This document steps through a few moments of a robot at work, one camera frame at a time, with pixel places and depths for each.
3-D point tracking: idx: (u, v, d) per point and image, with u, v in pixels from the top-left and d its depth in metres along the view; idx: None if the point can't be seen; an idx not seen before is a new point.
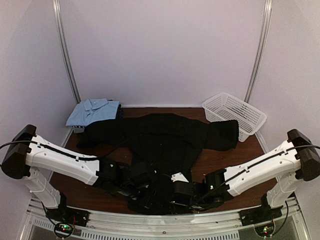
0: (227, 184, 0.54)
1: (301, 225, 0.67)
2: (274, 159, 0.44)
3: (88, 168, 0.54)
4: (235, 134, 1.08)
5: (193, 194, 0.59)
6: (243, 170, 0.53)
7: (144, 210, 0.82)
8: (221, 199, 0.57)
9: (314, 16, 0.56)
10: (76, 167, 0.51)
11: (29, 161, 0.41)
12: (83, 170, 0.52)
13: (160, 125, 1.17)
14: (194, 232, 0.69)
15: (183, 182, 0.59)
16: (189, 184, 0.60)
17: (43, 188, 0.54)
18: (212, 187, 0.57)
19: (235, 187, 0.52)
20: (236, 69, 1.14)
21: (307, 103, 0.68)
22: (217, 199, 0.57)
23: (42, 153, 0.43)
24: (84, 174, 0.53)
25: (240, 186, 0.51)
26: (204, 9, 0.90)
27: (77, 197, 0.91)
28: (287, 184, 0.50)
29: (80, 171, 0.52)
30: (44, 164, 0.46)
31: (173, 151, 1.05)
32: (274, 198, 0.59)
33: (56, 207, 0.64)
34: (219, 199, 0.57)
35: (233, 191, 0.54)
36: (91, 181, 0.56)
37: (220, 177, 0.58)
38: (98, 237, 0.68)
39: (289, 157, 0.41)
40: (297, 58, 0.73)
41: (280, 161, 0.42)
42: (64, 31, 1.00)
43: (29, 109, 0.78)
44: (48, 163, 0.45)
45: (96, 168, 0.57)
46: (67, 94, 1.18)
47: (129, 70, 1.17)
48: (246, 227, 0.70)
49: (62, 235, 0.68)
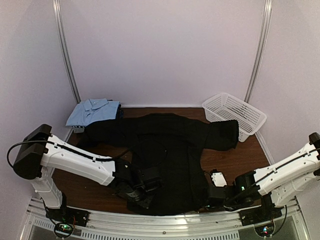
0: (257, 184, 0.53)
1: (300, 225, 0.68)
2: (298, 160, 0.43)
3: (104, 168, 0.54)
4: (236, 134, 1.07)
5: (226, 196, 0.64)
6: (271, 171, 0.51)
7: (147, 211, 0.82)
8: (252, 198, 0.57)
9: (314, 14, 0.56)
10: (92, 167, 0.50)
11: (45, 161, 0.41)
12: (99, 170, 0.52)
13: (162, 126, 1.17)
14: (194, 233, 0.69)
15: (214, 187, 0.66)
16: (220, 188, 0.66)
17: (50, 189, 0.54)
18: (243, 188, 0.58)
19: (264, 188, 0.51)
20: (236, 69, 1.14)
21: (307, 103, 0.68)
22: (247, 199, 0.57)
23: (60, 153, 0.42)
24: (99, 174, 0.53)
25: (269, 186, 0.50)
26: (205, 9, 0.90)
27: (78, 197, 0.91)
28: (302, 181, 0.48)
29: (96, 171, 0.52)
30: (62, 166, 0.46)
31: (174, 152, 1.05)
32: (282, 196, 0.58)
33: (59, 207, 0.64)
34: (250, 198, 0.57)
35: (263, 191, 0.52)
36: (106, 181, 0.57)
37: (250, 178, 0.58)
38: (99, 237, 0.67)
39: (312, 157, 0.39)
40: (297, 58, 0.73)
41: (303, 162, 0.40)
42: (64, 31, 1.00)
43: (29, 108, 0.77)
44: (65, 164, 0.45)
45: (111, 169, 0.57)
46: (67, 94, 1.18)
47: (129, 69, 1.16)
48: (246, 227, 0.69)
49: (62, 235, 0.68)
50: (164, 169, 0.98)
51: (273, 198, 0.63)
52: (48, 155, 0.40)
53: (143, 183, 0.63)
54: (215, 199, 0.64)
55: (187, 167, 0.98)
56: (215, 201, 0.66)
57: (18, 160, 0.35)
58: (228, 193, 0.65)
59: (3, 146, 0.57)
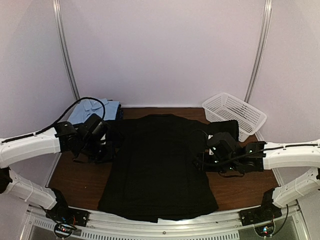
0: (264, 152, 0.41)
1: (301, 225, 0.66)
2: (306, 147, 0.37)
3: (47, 135, 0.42)
4: (235, 134, 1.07)
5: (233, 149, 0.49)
6: (280, 146, 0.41)
7: (141, 212, 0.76)
8: (254, 164, 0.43)
9: (314, 16, 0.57)
10: (35, 142, 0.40)
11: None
12: (43, 138, 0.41)
13: (158, 126, 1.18)
14: (203, 232, 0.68)
15: (226, 134, 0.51)
16: (231, 139, 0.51)
17: (32, 190, 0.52)
18: (250, 151, 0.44)
19: (270, 158, 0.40)
20: (235, 69, 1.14)
21: (307, 103, 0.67)
22: (250, 163, 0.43)
23: (5, 146, 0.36)
24: (49, 144, 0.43)
25: (273, 161, 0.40)
26: (204, 9, 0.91)
27: (77, 197, 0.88)
28: (302, 182, 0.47)
29: (42, 143, 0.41)
30: (19, 155, 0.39)
31: (171, 153, 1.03)
32: (282, 194, 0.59)
33: (56, 202, 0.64)
34: (252, 164, 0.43)
35: (264, 163, 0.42)
36: (58, 147, 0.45)
37: (259, 146, 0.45)
38: (98, 237, 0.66)
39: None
40: (297, 58, 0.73)
41: (312, 150, 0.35)
42: (64, 31, 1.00)
43: (29, 107, 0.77)
44: (14, 153, 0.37)
45: (53, 132, 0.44)
46: (66, 94, 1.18)
47: (129, 69, 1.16)
48: (246, 227, 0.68)
49: (62, 235, 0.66)
50: (162, 168, 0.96)
51: (274, 193, 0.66)
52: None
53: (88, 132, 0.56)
54: (224, 147, 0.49)
55: (186, 165, 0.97)
56: (220, 149, 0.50)
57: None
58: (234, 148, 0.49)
59: None
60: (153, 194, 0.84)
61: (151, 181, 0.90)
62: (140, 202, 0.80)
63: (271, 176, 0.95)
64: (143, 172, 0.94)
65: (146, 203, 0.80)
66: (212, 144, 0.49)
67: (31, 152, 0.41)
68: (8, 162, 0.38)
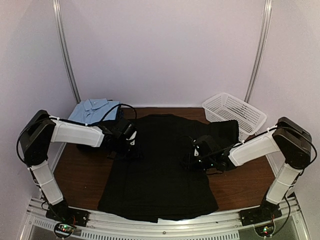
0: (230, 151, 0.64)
1: (300, 225, 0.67)
2: (260, 136, 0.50)
3: (95, 129, 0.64)
4: (235, 134, 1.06)
5: (212, 149, 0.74)
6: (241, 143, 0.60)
7: (142, 212, 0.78)
8: (227, 164, 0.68)
9: (315, 14, 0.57)
10: (87, 130, 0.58)
11: (54, 134, 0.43)
12: (93, 130, 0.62)
13: (159, 127, 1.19)
14: (203, 231, 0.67)
15: (210, 138, 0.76)
16: (211, 142, 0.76)
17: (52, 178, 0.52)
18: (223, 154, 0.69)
19: (233, 154, 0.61)
20: (235, 69, 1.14)
21: (307, 102, 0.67)
22: (223, 163, 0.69)
23: (63, 124, 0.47)
24: (92, 135, 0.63)
25: (238, 153, 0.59)
26: (204, 9, 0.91)
27: (78, 196, 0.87)
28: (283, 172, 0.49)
29: (91, 133, 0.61)
30: (65, 136, 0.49)
31: (172, 152, 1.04)
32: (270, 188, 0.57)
33: (62, 199, 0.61)
34: (224, 163, 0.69)
35: (233, 159, 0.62)
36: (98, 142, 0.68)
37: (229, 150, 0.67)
38: (99, 237, 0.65)
39: (270, 134, 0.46)
40: (297, 58, 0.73)
41: (262, 137, 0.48)
42: (64, 31, 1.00)
43: (28, 107, 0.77)
44: (66, 132, 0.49)
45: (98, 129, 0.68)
46: (66, 94, 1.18)
47: (129, 69, 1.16)
48: (246, 227, 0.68)
49: (62, 235, 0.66)
50: (163, 168, 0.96)
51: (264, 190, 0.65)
52: (57, 127, 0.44)
53: (121, 133, 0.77)
54: (206, 146, 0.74)
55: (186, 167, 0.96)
56: (204, 148, 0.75)
57: (24, 151, 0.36)
58: (213, 148, 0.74)
59: (4, 145, 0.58)
60: (153, 194, 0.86)
61: (151, 180, 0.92)
62: (141, 202, 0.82)
63: (270, 176, 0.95)
64: (144, 173, 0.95)
65: (147, 203, 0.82)
66: (198, 143, 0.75)
67: (80, 138, 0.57)
68: (56, 138, 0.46)
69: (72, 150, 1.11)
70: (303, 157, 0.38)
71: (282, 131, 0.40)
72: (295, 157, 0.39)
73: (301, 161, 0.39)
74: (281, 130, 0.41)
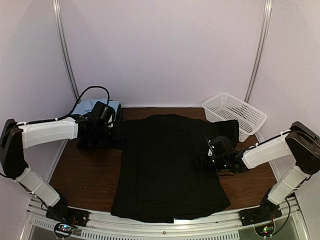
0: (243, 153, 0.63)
1: (300, 225, 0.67)
2: (274, 139, 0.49)
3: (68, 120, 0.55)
4: (235, 134, 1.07)
5: (226, 149, 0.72)
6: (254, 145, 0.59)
7: (158, 213, 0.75)
8: (239, 166, 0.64)
9: (314, 15, 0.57)
10: (60, 124, 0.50)
11: (25, 142, 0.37)
12: (66, 122, 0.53)
13: (163, 127, 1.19)
14: (203, 231, 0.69)
15: (225, 139, 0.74)
16: (227, 143, 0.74)
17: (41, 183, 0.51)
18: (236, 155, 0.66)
19: (246, 157, 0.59)
20: (235, 69, 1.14)
21: (307, 102, 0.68)
22: (236, 165, 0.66)
23: (31, 127, 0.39)
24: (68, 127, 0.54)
25: (251, 156, 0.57)
26: (204, 9, 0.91)
27: (78, 196, 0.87)
28: (289, 175, 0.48)
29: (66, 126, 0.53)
30: (39, 139, 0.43)
31: (175, 152, 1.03)
32: (274, 189, 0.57)
33: (59, 197, 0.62)
34: (237, 165, 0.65)
35: (246, 162, 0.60)
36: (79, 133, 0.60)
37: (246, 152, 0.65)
38: (99, 237, 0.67)
39: (283, 137, 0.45)
40: (296, 58, 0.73)
41: (276, 140, 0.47)
42: (64, 30, 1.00)
43: (28, 106, 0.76)
44: (39, 135, 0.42)
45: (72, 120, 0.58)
46: (66, 93, 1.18)
47: (128, 69, 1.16)
48: (246, 227, 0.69)
49: (62, 235, 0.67)
50: (171, 168, 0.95)
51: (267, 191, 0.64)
52: (25, 133, 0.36)
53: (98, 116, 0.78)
54: (221, 147, 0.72)
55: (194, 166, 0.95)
56: (217, 148, 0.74)
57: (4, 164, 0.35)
58: (226, 148, 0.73)
59: None
60: (154, 194, 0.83)
61: (154, 180, 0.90)
62: (142, 202, 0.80)
63: (271, 176, 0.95)
64: (153, 173, 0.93)
65: (160, 203, 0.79)
66: (213, 143, 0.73)
67: (57, 134, 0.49)
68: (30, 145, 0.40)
69: (72, 150, 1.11)
70: (314, 162, 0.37)
71: (294, 135, 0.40)
72: (307, 161, 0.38)
73: (312, 165, 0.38)
74: (294, 134, 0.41)
